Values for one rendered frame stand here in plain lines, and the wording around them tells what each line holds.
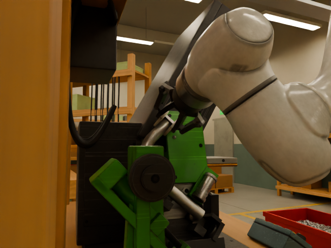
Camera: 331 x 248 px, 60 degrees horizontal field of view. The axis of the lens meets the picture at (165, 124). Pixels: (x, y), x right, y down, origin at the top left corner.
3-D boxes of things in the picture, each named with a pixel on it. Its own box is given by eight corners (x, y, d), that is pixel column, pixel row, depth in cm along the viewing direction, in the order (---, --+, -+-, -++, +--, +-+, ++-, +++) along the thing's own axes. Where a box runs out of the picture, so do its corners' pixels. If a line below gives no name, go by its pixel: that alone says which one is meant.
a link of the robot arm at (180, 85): (203, 47, 56) (191, 63, 61) (174, 74, 52) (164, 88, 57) (237, 79, 55) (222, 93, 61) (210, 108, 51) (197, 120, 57)
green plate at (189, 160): (198, 185, 87) (190, 120, 94) (210, 181, 80) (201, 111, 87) (161, 187, 83) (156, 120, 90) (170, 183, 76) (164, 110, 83)
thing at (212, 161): (215, 164, 114) (215, 156, 114) (237, 166, 98) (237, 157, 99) (116, 166, 102) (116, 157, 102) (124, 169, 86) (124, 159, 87)
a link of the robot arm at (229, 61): (168, 65, 52) (211, 125, 50) (204, 5, 38) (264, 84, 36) (211, 44, 56) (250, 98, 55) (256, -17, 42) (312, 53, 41)
